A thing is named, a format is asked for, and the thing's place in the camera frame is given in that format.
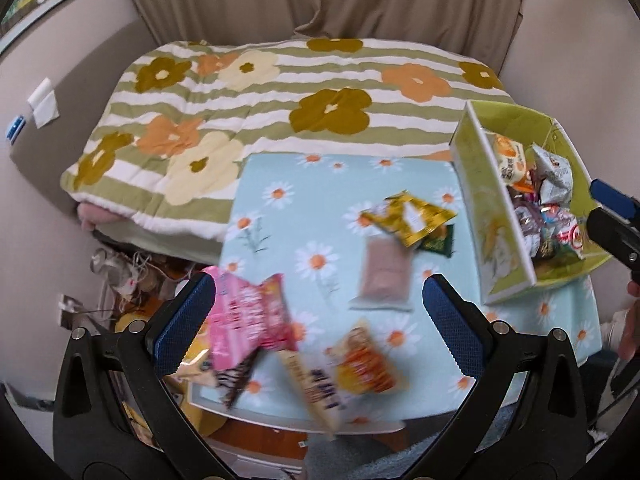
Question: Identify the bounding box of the white paper sheet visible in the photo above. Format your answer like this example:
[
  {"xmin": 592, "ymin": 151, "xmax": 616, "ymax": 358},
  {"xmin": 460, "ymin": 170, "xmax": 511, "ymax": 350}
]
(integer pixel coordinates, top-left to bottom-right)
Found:
[{"xmin": 27, "ymin": 77, "xmax": 60, "ymax": 129}]

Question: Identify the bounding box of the dark striped snack packet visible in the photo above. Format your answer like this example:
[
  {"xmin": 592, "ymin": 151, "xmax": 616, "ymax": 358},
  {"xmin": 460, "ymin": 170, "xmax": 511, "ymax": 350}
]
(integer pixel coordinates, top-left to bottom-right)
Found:
[{"xmin": 214, "ymin": 354, "xmax": 262, "ymax": 409}]

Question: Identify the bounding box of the wall outlet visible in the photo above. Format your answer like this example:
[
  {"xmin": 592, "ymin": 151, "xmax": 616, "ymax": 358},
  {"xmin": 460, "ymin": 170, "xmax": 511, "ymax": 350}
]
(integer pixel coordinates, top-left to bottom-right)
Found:
[{"xmin": 56, "ymin": 293, "xmax": 87, "ymax": 329}]

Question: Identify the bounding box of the pink snack packet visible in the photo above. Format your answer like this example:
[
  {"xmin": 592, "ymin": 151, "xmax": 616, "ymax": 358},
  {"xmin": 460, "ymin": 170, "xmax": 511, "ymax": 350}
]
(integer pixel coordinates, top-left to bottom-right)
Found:
[{"xmin": 201, "ymin": 266, "xmax": 299, "ymax": 387}]

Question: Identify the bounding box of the pale yellow lettered snack packet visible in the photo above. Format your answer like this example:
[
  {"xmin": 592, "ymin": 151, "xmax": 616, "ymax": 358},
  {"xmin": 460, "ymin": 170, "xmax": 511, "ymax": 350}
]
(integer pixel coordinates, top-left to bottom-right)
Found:
[{"xmin": 277, "ymin": 349, "xmax": 347, "ymax": 439}]

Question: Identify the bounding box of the beige curtain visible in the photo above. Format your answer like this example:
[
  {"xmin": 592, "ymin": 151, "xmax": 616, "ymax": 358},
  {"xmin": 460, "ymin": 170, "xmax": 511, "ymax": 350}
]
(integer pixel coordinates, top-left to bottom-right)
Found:
[{"xmin": 117, "ymin": 0, "xmax": 529, "ymax": 69}]

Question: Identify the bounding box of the taupe padded headboard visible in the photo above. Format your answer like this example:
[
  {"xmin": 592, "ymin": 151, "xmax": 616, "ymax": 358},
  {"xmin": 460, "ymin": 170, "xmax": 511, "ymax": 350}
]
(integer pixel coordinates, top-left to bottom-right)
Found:
[{"xmin": 10, "ymin": 17, "xmax": 157, "ymax": 221}]

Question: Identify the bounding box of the red and white snack packet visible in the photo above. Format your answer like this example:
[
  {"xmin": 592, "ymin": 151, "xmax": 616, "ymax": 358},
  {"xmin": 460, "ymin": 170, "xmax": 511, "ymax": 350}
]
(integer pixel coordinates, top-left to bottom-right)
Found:
[{"xmin": 547, "ymin": 207, "xmax": 590, "ymax": 262}]

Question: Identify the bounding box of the dark green snack packet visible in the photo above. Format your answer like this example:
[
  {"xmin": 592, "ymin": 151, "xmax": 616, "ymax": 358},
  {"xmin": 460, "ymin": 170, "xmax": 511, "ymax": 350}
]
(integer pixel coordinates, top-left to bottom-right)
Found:
[{"xmin": 417, "ymin": 222, "xmax": 457, "ymax": 259}]

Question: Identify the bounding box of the orange and white snack packet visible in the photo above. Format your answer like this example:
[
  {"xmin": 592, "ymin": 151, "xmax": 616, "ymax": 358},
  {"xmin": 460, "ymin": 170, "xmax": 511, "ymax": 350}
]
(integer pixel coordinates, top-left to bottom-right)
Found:
[{"xmin": 491, "ymin": 132, "xmax": 529, "ymax": 187}]

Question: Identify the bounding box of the gold and black snack packet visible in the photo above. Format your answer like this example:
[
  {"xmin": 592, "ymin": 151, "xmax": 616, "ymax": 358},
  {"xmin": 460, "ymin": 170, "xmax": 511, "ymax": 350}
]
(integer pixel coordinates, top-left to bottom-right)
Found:
[{"xmin": 360, "ymin": 191, "xmax": 459, "ymax": 249}]

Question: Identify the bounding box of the pinkish brown clear packet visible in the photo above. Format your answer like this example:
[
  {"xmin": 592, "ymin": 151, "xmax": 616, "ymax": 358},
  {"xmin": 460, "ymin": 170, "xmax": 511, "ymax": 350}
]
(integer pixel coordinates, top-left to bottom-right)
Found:
[{"xmin": 348, "ymin": 235, "xmax": 414, "ymax": 314}]

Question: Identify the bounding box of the pink pillow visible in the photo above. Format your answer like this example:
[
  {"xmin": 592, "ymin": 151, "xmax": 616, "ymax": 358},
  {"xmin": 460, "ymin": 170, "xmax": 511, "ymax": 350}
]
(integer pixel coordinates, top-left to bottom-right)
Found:
[{"xmin": 76, "ymin": 202, "xmax": 120, "ymax": 232}]

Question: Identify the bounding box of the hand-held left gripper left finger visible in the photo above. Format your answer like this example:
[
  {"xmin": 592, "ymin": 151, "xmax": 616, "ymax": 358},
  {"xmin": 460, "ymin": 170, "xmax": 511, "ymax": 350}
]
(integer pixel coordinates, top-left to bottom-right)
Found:
[{"xmin": 52, "ymin": 271, "xmax": 236, "ymax": 480}]

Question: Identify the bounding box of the table with daisy tablecloth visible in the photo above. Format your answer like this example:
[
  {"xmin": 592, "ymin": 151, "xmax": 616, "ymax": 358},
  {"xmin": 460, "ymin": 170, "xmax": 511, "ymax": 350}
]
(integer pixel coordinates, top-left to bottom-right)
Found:
[{"xmin": 187, "ymin": 152, "xmax": 604, "ymax": 434}]

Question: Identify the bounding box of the silver grey snack packet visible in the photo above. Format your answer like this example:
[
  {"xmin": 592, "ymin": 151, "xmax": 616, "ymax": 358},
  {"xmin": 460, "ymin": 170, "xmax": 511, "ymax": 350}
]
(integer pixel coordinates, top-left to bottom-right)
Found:
[{"xmin": 529, "ymin": 142, "xmax": 574, "ymax": 207}]

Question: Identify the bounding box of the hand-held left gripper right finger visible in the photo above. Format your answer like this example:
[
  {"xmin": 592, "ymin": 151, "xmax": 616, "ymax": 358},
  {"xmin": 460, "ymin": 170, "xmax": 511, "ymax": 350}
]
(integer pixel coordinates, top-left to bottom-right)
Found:
[{"xmin": 400, "ymin": 275, "xmax": 588, "ymax": 480}]

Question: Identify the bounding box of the floral striped blanket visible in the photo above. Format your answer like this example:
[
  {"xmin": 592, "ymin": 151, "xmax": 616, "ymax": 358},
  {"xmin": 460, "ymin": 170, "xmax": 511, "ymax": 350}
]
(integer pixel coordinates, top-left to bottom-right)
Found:
[{"xmin": 60, "ymin": 37, "xmax": 517, "ymax": 244}]

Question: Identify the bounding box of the person's right hand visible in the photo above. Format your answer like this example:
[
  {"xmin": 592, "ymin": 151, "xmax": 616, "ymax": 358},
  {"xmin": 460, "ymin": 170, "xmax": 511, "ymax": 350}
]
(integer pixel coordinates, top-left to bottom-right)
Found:
[{"xmin": 618, "ymin": 280, "xmax": 640, "ymax": 361}]

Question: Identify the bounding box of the yellow chip bag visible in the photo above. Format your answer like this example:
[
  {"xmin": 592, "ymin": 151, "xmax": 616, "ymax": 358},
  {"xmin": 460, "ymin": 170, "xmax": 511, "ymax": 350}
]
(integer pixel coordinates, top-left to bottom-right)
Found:
[{"xmin": 175, "ymin": 320, "xmax": 217, "ymax": 387}]

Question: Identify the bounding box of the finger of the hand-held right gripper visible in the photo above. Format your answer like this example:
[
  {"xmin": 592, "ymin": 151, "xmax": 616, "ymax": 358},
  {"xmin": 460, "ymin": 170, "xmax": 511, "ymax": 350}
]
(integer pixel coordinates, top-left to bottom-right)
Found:
[
  {"xmin": 586, "ymin": 207, "xmax": 640, "ymax": 281},
  {"xmin": 589, "ymin": 178, "xmax": 640, "ymax": 223}
]

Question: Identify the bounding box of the blue and white wall tag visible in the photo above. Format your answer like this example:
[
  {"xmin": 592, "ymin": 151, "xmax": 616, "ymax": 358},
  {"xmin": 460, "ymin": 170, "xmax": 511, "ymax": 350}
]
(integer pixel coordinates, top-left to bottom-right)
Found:
[{"xmin": 4, "ymin": 115, "xmax": 27, "ymax": 144}]

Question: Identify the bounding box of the green cardboard box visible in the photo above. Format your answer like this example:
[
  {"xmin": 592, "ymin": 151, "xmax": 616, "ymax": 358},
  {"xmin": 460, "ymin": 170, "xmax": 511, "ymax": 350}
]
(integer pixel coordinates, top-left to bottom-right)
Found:
[{"xmin": 449, "ymin": 100, "xmax": 617, "ymax": 306}]

